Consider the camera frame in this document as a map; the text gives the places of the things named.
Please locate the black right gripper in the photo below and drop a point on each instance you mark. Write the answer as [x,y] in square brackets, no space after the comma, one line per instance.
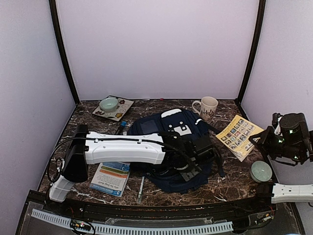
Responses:
[265,134]

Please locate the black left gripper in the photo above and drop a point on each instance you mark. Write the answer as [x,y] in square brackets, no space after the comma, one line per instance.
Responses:
[190,174]

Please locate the navy blue student backpack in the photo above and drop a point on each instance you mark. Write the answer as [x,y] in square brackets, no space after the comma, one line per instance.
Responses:
[190,127]

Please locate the yellow paperback book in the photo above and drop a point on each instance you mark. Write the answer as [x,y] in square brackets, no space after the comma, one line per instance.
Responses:
[236,136]

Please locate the dog reader book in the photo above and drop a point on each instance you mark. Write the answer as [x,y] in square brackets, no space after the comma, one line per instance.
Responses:
[111,178]

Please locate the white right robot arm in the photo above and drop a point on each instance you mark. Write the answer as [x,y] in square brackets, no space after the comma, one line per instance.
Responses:
[289,183]

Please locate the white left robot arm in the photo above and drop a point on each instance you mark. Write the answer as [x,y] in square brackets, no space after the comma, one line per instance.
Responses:
[89,148]

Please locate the pale green bowl right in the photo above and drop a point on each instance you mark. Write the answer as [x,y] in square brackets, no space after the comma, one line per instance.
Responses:
[260,172]

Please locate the clear pen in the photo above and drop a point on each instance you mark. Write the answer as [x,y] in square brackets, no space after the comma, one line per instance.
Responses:
[139,198]

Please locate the cream floral mug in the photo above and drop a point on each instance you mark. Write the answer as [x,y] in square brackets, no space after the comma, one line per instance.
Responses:
[205,108]

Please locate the blue cap black marker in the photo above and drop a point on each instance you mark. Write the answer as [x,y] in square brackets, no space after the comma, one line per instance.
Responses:
[121,128]

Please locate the square floral plate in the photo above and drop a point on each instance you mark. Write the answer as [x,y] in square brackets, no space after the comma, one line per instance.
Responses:
[123,107]

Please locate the pale green bowl on plate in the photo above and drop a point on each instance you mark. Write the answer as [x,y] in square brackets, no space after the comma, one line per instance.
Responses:
[108,104]

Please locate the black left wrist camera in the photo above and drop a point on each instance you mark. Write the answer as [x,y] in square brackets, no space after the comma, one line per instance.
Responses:
[203,148]

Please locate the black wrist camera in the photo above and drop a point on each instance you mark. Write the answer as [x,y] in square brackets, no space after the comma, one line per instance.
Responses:
[291,123]
[203,148]

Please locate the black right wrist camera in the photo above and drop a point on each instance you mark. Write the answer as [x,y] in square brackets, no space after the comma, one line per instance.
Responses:
[291,123]

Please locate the black front rail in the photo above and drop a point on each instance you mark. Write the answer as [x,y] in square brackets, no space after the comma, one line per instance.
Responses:
[95,211]

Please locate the grey slotted cable duct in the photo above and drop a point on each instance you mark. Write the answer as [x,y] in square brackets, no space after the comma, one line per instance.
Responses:
[96,228]

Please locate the right black frame post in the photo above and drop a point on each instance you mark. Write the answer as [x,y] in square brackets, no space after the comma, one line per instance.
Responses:
[253,49]

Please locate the black frame post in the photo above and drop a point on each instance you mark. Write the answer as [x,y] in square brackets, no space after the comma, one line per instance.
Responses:
[253,49]
[62,50]

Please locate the left black frame post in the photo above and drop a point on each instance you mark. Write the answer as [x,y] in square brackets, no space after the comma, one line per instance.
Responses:
[62,50]

